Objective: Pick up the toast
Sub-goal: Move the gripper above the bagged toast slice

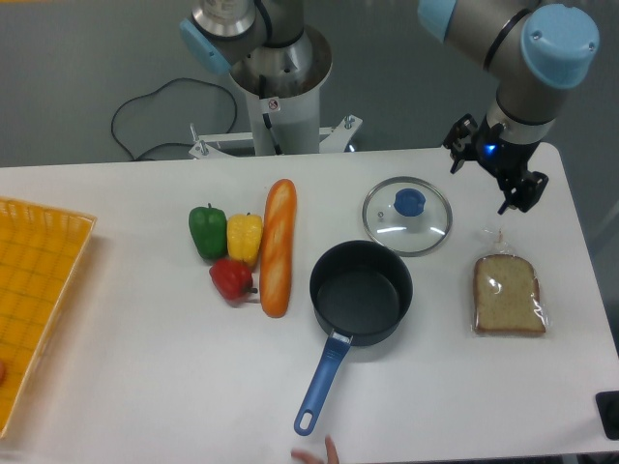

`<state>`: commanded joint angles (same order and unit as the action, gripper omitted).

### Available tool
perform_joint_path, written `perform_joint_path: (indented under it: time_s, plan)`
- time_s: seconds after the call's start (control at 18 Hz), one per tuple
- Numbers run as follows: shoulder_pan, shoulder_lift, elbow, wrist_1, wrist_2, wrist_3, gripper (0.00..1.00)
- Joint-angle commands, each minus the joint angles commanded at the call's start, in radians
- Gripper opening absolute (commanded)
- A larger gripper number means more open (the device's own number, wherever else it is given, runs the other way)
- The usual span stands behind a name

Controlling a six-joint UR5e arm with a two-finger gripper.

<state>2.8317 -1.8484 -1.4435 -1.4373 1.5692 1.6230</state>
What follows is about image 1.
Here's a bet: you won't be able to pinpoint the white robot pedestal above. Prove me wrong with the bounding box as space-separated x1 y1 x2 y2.
192 26 363 156

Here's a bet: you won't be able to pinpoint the bagged toast slice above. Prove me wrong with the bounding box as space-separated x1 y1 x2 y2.
470 228 549 337

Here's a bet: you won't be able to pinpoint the person's fingertips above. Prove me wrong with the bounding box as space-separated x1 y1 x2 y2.
290 434 340 464

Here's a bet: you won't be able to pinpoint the red bell pepper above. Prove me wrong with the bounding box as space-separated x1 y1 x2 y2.
209 258 258 305

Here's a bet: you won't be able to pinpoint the glass lid blue knob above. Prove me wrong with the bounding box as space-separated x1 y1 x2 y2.
362 176 453 257

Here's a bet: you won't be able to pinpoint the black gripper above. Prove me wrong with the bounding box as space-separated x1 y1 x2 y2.
442 113 548 215

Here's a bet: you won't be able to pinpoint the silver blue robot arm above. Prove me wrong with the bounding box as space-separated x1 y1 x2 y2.
179 1 600 212

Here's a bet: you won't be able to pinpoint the black floor cable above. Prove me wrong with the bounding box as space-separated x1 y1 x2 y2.
110 76 239 161

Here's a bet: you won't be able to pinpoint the yellow woven basket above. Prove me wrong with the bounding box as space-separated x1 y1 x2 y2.
1 197 97 437

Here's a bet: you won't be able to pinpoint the yellow bell pepper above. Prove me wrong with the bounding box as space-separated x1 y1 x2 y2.
226 214 263 268

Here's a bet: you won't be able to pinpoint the black pot blue handle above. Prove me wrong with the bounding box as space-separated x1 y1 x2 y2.
293 240 414 436

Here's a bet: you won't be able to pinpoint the green bell pepper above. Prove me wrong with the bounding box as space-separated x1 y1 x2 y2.
188 204 227 260

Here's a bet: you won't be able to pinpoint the orange baguette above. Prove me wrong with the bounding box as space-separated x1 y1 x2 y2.
259 179 297 318

